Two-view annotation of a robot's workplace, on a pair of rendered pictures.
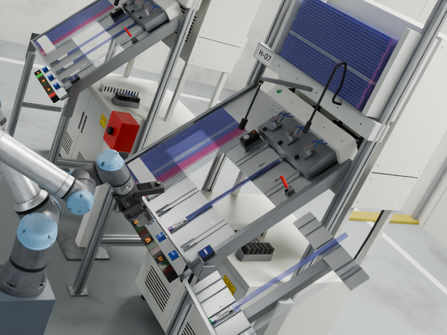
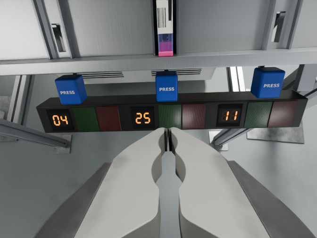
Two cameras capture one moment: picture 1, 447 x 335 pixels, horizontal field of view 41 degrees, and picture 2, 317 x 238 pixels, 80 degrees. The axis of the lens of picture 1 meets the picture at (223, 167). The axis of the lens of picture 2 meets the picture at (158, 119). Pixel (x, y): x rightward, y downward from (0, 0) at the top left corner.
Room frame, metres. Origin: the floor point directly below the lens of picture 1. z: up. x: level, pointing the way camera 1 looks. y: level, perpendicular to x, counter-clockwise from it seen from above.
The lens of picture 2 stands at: (1.85, 0.18, 0.89)
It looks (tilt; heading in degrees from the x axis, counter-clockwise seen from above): 74 degrees down; 321
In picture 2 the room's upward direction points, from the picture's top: 11 degrees counter-clockwise
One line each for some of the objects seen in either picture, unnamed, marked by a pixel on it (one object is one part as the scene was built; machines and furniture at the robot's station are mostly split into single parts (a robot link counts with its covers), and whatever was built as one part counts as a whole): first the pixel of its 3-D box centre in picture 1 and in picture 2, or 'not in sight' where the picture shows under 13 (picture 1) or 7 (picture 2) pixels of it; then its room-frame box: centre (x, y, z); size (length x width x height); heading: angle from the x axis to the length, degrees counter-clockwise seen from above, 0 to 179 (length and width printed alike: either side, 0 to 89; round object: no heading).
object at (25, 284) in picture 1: (25, 269); not in sight; (1.55, 0.45, 0.60); 0.15 x 0.15 x 0.10
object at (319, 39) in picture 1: (341, 51); not in sight; (2.32, -0.24, 1.52); 0.51 x 0.13 x 0.27; 41
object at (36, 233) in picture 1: (34, 238); not in sight; (1.56, 0.45, 0.72); 0.13 x 0.12 x 0.14; 17
